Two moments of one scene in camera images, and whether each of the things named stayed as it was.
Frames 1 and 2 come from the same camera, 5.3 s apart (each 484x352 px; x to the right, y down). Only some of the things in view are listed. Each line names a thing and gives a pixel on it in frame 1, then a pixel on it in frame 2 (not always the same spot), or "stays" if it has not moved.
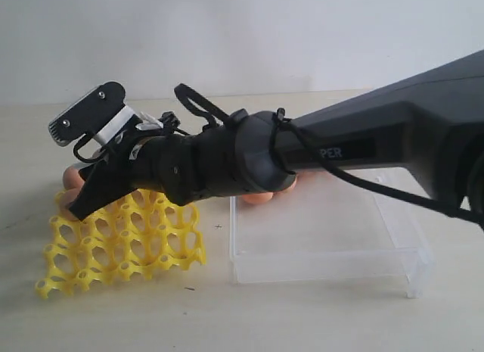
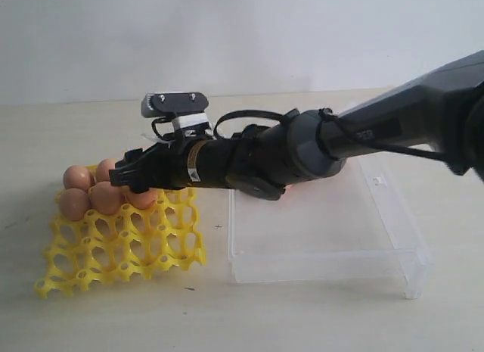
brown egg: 68,196 stays
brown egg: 257,197 to 143,200
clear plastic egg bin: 330,228 stays
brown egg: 72,179 stays
